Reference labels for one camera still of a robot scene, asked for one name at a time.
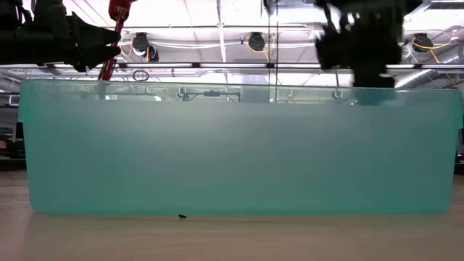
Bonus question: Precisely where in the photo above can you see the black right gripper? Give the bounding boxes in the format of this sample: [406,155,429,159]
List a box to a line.
[346,16,405,106]

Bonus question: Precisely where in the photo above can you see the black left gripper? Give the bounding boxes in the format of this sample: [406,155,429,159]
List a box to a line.
[0,12,122,73]

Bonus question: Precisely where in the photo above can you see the teal translucent plastic bin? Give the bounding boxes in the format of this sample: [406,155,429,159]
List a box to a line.
[17,78,464,215]

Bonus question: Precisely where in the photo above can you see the silver ventilation duct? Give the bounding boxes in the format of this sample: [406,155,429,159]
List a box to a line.
[394,54,464,90]

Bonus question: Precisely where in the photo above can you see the black ceiling cable reel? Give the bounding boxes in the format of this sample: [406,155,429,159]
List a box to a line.
[246,31,268,52]
[130,31,160,62]
[412,32,434,54]

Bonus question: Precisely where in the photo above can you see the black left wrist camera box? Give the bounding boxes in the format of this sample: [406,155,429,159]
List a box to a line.
[33,0,69,25]

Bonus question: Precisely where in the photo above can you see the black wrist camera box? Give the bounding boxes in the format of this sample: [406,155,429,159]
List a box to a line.
[33,0,69,25]
[314,20,351,70]

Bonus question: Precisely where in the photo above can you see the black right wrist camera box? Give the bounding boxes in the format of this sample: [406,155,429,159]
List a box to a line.
[314,20,351,70]

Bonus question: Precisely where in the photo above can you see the coiled black cable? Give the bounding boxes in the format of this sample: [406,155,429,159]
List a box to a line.
[132,69,150,83]

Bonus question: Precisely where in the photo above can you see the thin black hanging cable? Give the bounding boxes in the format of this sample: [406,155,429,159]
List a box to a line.
[275,0,280,104]
[267,0,272,104]

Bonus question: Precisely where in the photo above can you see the black overhead bracket bar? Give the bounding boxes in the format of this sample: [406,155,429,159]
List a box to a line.
[177,86,242,103]

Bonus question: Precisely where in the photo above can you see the long black ceiling rail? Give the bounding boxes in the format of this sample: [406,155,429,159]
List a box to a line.
[0,62,464,70]

